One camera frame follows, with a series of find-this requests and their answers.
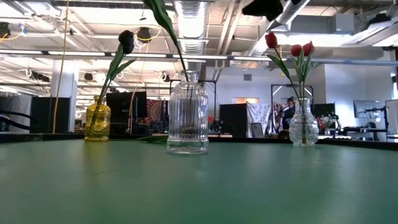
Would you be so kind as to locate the black partition panel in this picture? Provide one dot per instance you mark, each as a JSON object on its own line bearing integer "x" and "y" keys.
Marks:
{"x": 43, "y": 115}
{"x": 325, "y": 109}
{"x": 233, "y": 119}

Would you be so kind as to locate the maroon artificial tulip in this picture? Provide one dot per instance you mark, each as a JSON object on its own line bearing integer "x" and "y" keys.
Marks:
{"x": 163, "y": 17}

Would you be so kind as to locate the white square pillar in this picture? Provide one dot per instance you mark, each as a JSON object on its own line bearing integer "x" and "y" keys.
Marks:
{"x": 66, "y": 99}

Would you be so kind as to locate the grey wall vent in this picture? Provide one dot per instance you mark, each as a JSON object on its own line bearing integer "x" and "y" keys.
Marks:
{"x": 247, "y": 77}

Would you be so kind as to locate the black ceiling dome camera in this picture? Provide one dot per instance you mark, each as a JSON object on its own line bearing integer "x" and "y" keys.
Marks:
{"x": 143, "y": 34}

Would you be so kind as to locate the grey desk monitor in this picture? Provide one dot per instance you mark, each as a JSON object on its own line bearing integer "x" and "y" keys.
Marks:
{"x": 367, "y": 109}
{"x": 393, "y": 115}

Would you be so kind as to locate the tall ribbed clear glass vase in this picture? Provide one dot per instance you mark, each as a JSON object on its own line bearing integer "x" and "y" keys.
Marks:
{"x": 188, "y": 124}

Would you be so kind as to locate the yellow glass vase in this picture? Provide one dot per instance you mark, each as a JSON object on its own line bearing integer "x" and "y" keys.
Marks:
{"x": 98, "y": 124}

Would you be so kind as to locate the black desk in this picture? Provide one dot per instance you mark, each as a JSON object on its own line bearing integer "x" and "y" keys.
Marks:
{"x": 362, "y": 129}

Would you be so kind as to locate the horizontal LED light bar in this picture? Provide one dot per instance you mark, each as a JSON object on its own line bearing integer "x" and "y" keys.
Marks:
{"x": 217, "y": 57}

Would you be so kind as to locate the grey office chair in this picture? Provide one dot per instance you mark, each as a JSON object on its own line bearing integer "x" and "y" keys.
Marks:
{"x": 257, "y": 130}

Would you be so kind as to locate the person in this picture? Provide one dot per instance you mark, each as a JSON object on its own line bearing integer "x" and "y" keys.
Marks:
{"x": 289, "y": 112}

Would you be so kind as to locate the mandala pattern tapestry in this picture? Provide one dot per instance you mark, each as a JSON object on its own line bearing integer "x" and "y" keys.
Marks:
{"x": 155, "y": 113}

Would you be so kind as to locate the smooth silver ventilation duct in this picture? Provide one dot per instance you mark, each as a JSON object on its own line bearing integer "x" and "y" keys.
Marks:
{"x": 292, "y": 14}

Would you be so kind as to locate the silver spiral ventilation duct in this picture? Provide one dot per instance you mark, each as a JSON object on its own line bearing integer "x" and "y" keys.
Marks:
{"x": 194, "y": 28}

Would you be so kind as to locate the bright red artificial tulip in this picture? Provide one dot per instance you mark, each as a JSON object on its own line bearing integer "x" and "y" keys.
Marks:
{"x": 296, "y": 49}
{"x": 271, "y": 40}
{"x": 308, "y": 48}

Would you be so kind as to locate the black ceiling spotlight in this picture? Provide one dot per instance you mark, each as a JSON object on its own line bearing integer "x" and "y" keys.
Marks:
{"x": 88, "y": 76}
{"x": 166, "y": 77}

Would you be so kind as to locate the white patterned cloth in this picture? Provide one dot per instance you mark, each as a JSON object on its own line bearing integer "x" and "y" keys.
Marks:
{"x": 259, "y": 112}

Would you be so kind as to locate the white flower bouquet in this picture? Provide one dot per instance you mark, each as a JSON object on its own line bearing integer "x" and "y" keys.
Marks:
{"x": 326, "y": 121}

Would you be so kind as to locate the green table mat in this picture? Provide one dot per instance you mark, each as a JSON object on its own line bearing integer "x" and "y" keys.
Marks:
{"x": 248, "y": 193}

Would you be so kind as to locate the round textured clear glass vase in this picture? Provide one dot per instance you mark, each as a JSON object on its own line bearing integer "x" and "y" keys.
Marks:
{"x": 303, "y": 130}

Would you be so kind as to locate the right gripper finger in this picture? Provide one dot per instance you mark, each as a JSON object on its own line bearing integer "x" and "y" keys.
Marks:
{"x": 273, "y": 16}
{"x": 264, "y": 7}

